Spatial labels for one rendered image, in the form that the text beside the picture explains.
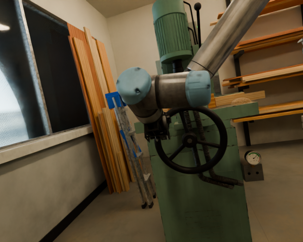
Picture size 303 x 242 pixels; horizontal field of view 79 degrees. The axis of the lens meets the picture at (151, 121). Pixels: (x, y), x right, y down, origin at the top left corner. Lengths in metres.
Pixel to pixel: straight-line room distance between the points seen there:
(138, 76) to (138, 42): 3.26
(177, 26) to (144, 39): 2.56
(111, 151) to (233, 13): 2.00
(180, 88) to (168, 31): 0.71
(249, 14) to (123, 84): 0.34
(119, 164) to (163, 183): 1.37
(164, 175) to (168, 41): 0.70
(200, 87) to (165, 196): 0.77
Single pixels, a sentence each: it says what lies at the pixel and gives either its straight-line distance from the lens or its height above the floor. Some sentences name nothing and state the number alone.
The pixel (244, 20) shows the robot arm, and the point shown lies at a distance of 0.54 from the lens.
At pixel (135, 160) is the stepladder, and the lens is 1.81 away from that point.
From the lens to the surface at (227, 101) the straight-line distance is 1.10.
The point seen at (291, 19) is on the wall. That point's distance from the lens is 3.80.
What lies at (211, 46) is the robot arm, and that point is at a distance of 0.52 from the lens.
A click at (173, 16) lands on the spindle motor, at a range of 1.09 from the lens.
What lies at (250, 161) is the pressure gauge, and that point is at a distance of 0.95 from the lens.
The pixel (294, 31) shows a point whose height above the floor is 1.55.
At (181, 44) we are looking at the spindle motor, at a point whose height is 1.25.
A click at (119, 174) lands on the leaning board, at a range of 2.35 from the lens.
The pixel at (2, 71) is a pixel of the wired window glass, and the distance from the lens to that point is 1.90.
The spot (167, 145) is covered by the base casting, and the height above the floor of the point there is 0.76.
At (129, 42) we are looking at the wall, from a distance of 3.69.
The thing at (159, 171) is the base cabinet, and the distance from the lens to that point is 1.00.
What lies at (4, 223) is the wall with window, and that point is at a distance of 1.71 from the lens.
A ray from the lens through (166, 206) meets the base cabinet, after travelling 1.09.
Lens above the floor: 0.98
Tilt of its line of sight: 5 degrees down
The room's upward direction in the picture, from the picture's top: 11 degrees counter-clockwise
